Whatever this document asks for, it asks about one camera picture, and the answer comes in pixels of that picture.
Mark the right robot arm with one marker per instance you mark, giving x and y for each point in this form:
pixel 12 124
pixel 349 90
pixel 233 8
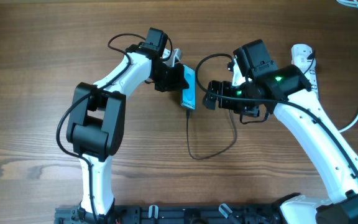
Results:
pixel 291 95

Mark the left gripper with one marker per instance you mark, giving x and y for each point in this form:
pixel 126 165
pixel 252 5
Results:
pixel 178 83

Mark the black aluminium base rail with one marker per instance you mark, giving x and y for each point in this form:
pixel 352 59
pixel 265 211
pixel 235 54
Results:
pixel 247 214

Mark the cyan Galaxy smartphone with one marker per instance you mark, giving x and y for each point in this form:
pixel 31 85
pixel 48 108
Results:
pixel 188 96

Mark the white USB charger adapter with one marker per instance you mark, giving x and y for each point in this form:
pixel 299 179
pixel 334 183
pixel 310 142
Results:
pixel 301 60

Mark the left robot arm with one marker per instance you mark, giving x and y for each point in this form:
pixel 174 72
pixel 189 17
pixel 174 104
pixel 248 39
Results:
pixel 97 115

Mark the white power strip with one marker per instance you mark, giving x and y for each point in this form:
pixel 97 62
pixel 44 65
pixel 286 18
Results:
pixel 310 72

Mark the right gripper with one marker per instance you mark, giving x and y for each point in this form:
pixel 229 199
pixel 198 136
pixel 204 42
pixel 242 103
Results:
pixel 227 103

